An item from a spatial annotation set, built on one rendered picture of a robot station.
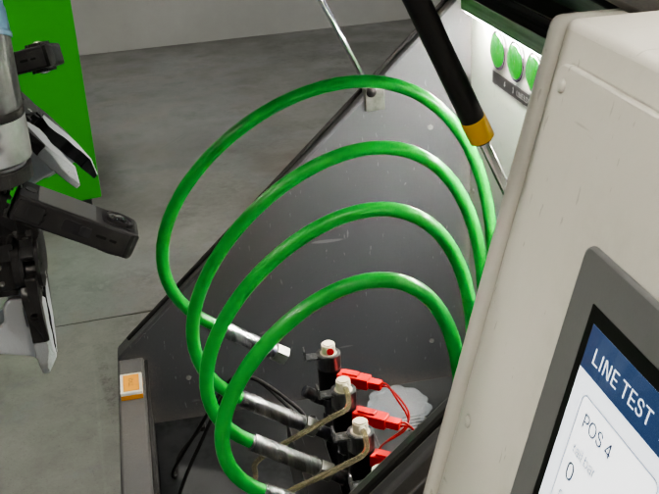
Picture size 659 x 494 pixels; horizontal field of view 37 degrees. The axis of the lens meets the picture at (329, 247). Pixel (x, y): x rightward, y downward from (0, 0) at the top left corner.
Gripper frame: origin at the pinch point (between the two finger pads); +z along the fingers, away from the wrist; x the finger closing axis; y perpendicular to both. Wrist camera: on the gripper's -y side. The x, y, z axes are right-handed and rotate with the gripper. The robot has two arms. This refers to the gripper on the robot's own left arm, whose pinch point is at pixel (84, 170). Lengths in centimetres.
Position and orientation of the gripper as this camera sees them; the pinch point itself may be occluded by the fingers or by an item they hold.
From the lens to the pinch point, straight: 117.5
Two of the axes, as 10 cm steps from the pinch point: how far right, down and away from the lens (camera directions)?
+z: 7.2, 6.8, 1.4
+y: -6.9, 7.0, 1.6
